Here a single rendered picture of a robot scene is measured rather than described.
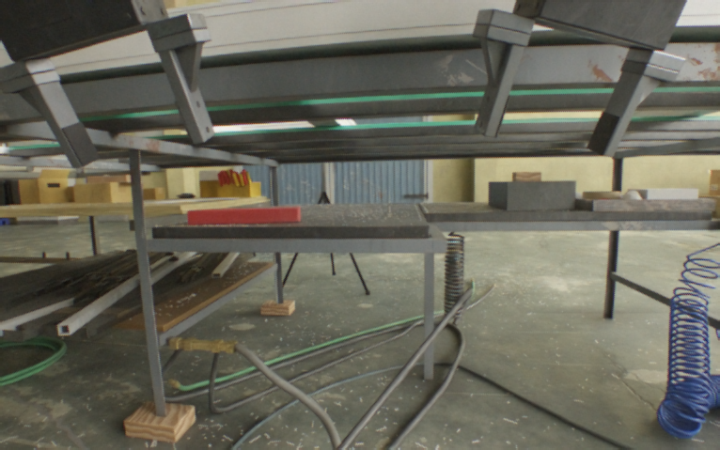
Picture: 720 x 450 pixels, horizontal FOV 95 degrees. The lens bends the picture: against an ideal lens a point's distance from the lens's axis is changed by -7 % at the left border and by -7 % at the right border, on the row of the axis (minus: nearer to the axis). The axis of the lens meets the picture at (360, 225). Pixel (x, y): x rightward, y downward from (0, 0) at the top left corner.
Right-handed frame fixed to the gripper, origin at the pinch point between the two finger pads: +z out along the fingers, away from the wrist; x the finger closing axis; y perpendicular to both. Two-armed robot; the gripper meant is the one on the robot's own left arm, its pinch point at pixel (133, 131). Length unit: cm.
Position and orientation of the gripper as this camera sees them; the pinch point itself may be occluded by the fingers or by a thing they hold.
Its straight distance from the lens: 40.5
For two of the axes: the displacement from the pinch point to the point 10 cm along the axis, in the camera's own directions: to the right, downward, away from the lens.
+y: 0.4, -5.0, 8.7
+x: -9.8, 1.4, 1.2
